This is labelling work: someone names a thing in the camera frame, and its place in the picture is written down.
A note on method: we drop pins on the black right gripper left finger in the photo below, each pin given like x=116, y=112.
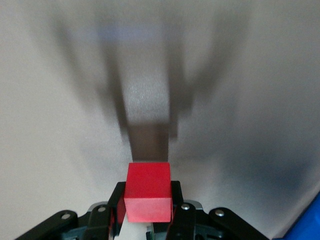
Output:
x=100, y=222

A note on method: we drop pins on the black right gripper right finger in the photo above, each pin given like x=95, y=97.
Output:
x=190, y=225

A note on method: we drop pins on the red cube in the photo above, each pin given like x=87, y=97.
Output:
x=148, y=190

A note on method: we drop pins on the blue plastic storage bin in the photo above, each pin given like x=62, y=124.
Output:
x=305, y=222

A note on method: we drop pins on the brown table mat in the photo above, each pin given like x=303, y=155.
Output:
x=50, y=100

